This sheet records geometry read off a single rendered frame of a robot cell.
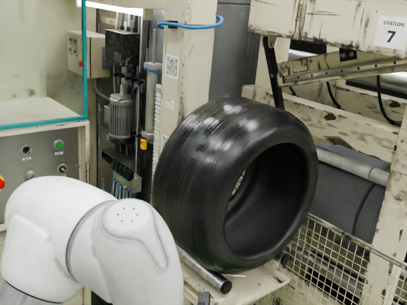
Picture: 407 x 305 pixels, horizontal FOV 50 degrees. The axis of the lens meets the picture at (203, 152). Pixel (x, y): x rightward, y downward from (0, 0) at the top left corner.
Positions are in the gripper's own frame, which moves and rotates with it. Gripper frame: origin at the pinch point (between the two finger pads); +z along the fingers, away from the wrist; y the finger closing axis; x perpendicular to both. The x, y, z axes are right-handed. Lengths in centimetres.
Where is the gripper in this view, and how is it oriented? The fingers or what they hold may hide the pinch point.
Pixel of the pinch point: (203, 304)
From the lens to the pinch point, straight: 123.8
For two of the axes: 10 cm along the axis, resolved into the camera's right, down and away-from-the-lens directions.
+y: 3.2, 7.3, 6.1
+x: 9.4, -1.7, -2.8
